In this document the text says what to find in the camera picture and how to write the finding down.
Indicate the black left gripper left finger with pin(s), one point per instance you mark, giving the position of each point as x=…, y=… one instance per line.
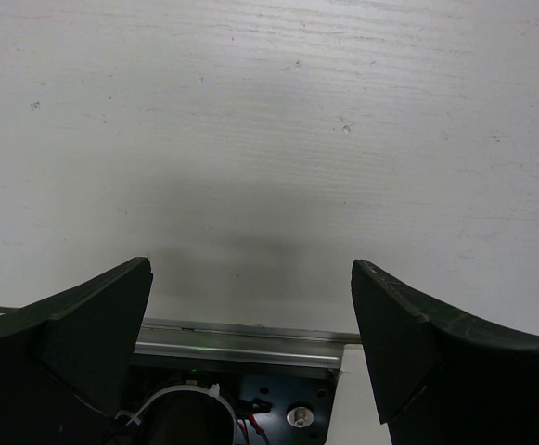
x=64, y=359

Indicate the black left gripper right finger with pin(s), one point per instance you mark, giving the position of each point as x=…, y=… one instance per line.
x=440, y=375

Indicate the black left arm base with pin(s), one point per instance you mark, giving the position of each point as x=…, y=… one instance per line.
x=181, y=401

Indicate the aluminium table rail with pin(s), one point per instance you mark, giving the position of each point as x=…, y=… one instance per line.
x=243, y=343

